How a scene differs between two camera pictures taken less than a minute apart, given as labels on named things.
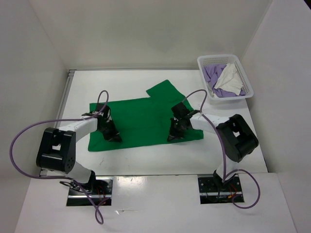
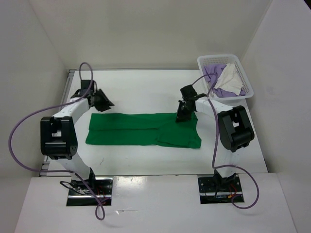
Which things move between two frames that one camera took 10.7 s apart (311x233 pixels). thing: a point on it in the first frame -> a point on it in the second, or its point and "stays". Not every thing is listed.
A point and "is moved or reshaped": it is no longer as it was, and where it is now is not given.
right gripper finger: [175, 135] -> [183, 115]
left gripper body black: [108, 127] -> [97, 101]
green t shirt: [143, 120] is moved or reshaped
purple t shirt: [212, 73] stays
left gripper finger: [113, 136] -> [103, 97]
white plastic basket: [225, 77] stays
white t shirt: [230, 80] stays
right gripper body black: [177, 125] -> [183, 104]
